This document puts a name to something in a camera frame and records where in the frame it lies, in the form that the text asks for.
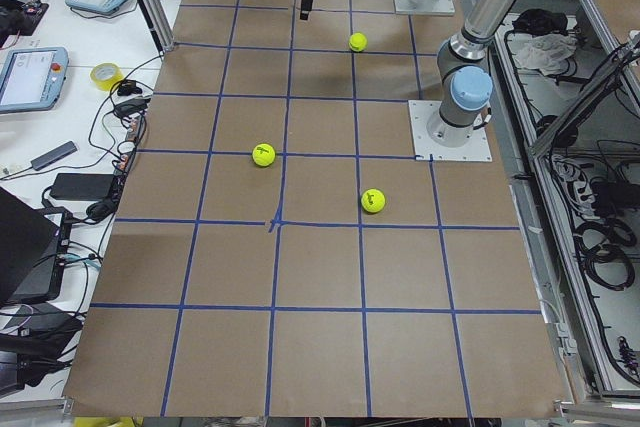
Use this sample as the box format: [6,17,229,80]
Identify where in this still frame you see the black power adapter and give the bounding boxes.
[50,173,114,201]

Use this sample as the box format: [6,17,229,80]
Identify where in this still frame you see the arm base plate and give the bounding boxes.
[408,100,492,162]
[394,0,455,17]

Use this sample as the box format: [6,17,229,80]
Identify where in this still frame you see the tennis ball near gripper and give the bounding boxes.
[252,143,276,167]

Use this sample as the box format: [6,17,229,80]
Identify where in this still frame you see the grey teach pendant near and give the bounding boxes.
[1,47,69,114]

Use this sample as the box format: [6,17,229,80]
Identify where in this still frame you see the yellow tape roll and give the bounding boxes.
[90,62,124,92]

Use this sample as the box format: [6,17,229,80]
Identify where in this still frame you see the white crumpled cloth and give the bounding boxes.
[514,34,577,75]

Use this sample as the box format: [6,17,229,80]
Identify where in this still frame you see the tennis ball front left corner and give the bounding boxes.
[360,188,386,214]

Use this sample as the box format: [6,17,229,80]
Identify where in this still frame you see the black laptop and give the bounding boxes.
[1,190,71,307]

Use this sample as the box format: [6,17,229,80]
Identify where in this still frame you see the grey usb hub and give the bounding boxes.
[30,141,77,171]

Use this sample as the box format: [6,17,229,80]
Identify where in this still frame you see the tennis ball front centre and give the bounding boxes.
[348,32,368,53]

